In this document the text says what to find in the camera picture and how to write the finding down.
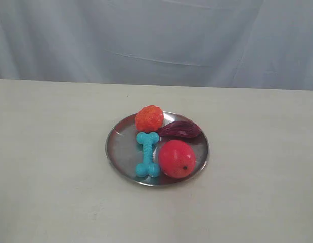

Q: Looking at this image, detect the teal toy bone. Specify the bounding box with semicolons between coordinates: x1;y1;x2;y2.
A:
135;132;161;178

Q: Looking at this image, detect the orange bumpy ball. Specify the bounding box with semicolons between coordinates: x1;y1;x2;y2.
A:
135;105;164;133

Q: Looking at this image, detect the dark purple ridged toy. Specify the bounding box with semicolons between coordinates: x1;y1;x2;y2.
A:
157;121;201;138

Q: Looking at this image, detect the red toy apple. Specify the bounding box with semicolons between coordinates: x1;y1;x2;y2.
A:
158;140;196;179

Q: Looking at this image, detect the round stainless steel plate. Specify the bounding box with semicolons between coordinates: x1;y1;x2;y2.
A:
105;113;210;187

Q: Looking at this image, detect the white backdrop cloth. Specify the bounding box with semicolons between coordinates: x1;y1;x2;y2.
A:
0;1;313;90

